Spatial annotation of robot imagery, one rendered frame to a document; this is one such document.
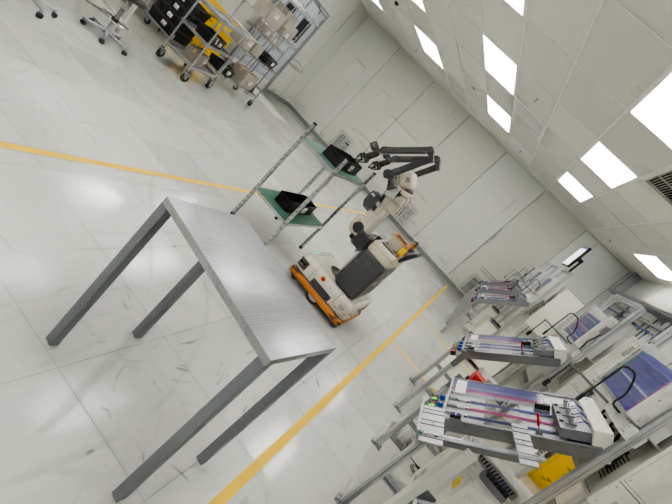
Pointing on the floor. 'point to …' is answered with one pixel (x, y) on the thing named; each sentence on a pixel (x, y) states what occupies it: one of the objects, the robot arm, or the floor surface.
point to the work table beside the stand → (285, 300)
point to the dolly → (171, 13)
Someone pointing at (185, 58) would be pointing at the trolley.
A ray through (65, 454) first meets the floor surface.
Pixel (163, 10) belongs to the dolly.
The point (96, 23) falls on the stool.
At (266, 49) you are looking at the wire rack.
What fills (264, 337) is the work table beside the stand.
